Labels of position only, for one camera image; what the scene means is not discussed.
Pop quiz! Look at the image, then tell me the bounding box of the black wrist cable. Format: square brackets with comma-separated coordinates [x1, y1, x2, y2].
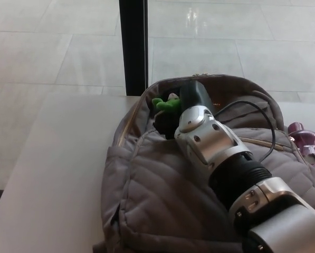
[215, 100, 276, 161]

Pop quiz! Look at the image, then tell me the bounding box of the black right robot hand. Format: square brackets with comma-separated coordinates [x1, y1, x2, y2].
[153, 80, 215, 140]

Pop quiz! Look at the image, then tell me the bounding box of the green plush keychain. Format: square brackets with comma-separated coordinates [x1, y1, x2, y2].
[151, 92, 182, 115]

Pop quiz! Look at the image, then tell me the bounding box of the grey quilted backpack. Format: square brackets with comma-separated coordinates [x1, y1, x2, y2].
[92, 73, 315, 253]

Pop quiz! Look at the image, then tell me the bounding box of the black window frame post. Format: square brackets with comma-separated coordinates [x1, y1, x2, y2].
[118, 0, 149, 97]

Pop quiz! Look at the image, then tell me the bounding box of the purple water bottle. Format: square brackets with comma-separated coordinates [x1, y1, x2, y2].
[288, 121, 315, 159]

